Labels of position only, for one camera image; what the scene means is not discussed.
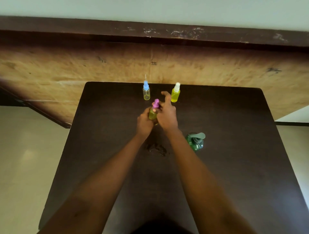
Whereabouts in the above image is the person's left hand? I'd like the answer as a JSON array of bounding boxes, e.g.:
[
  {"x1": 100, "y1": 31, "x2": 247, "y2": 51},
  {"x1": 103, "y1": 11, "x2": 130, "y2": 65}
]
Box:
[{"x1": 136, "y1": 106, "x2": 155, "y2": 142}]

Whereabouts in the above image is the person's right hand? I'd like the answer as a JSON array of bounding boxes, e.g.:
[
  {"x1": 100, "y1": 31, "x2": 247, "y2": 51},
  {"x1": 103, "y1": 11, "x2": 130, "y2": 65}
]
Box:
[{"x1": 156, "y1": 91, "x2": 179, "y2": 134}]

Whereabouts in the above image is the pink-capped yellow spray bottle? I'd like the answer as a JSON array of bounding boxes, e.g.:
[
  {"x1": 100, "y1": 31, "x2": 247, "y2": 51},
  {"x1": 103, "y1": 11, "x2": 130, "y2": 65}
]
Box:
[{"x1": 149, "y1": 99, "x2": 160, "y2": 125}]

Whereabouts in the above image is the person's right forearm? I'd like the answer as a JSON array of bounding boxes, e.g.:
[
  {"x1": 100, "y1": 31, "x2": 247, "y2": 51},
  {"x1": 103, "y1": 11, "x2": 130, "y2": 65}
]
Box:
[{"x1": 166, "y1": 129, "x2": 257, "y2": 234}]

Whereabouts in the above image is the person's left forearm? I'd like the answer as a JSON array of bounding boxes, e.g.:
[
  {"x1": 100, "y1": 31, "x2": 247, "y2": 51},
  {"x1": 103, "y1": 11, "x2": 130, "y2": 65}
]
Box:
[{"x1": 37, "y1": 134, "x2": 151, "y2": 234}]

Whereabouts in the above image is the blue-capped clear spray bottle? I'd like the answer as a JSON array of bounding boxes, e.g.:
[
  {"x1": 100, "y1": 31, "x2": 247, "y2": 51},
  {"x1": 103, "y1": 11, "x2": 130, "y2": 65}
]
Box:
[{"x1": 143, "y1": 74, "x2": 150, "y2": 101}]

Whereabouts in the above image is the white-capped yellow spray bottle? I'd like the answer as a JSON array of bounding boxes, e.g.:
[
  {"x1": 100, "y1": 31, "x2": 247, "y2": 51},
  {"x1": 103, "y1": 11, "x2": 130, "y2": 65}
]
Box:
[{"x1": 171, "y1": 82, "x2": 181, "y2": 103}]

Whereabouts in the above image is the wet liquid spill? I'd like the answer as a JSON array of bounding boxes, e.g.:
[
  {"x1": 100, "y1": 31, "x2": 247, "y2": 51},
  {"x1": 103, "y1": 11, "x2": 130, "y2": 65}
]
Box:
[{"x1": 146, "y1": 143, "x2": 167, "y2": 157}]

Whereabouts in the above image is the green pump dispenser bottle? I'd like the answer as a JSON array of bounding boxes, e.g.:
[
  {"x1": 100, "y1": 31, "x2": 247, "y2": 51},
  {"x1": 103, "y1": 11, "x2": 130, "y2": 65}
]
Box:
[{"x1": 186, "y1": 132, "x2": 206, "y2": 151}]

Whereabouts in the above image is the worn wooden counter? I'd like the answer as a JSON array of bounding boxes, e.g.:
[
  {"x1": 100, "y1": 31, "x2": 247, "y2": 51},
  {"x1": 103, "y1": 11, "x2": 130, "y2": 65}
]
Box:
[{"x1": 0, "y1": 16, "x2": 309, "y2": 129}]

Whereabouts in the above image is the person's dark shirt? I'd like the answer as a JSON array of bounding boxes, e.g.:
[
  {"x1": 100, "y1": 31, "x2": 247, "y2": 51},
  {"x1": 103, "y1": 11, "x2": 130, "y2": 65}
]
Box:
[{"x1": 131, "y1": 218, "x2": 194, "y2": 234}]

